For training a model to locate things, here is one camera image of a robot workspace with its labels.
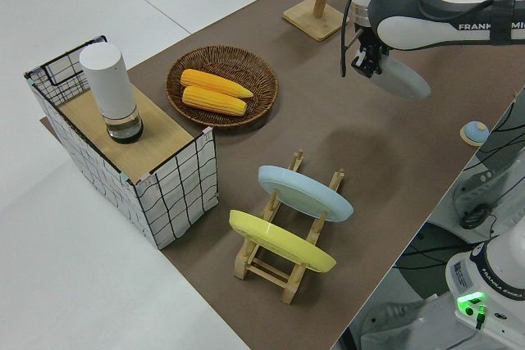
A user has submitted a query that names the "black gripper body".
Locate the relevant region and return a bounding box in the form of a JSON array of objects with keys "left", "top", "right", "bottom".
[{"left": 353, "top": 26, "right": 389, "bottom": 57}]

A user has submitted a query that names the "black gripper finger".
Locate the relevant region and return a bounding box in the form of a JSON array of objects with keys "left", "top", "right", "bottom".
[
  {"left": 367, "top": 47, "right": 384, "bottom": 80},
  {"left": 350, "top": 48, "right": 370, "bottom": 77}
]

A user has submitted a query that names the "gray plate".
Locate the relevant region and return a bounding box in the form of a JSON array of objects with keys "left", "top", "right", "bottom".
[{"left": 375, "top": 56, "right": 432, "bottom": 102}]

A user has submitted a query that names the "light blue plate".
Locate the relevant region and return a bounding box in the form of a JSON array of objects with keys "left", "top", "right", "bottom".
[{"left": 258, "top": 165, "right": 354, "bottom": 223}]

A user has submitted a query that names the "yellow plate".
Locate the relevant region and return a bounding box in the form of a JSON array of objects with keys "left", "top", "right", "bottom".
[{"left": 228, "top": 209, "right": 338, "bottom": 274}]

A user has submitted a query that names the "wooden plate rack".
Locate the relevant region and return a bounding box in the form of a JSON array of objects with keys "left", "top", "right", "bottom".
[{"left": 233, "top": 148, "right": 346, "bottom": 305}]

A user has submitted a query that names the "brown table mat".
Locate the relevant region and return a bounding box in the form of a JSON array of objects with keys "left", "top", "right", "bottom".
[{"left": 39, "top": 0, "right": 525, "bottom": 350}]

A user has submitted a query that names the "brown wicker basket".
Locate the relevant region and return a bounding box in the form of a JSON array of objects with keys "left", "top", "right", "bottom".
[{"left": 165, "top": 45, "right": 280, "bottom": 129}]

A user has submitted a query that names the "blue dome bell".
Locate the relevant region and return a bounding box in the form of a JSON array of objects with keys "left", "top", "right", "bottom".
[{"left": 461, "top": 120, "right": 490, "bottom": 148}]

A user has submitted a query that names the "yellow corn cob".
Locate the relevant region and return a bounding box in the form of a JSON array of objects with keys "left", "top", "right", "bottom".
[
  {"left": 181, "top": 85, "right": 249, "bottom": 116},
  {"left": 180, "top": 69, "right": 255, "bottom": 100}
]

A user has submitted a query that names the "white grid-pattern box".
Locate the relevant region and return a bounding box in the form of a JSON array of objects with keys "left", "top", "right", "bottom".
[{"left": 23, "top": 34, "right": 219, "bottom": 251}]

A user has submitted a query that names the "white cylinder bottle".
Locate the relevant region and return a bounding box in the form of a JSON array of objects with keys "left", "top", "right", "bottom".
[{"left": 79, "top": 43, "right": 145, "bottom": 145}]

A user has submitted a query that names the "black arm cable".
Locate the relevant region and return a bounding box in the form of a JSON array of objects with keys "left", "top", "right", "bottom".
[{"left": 339, "top": 0, "right": 497, "bottom": 78}]

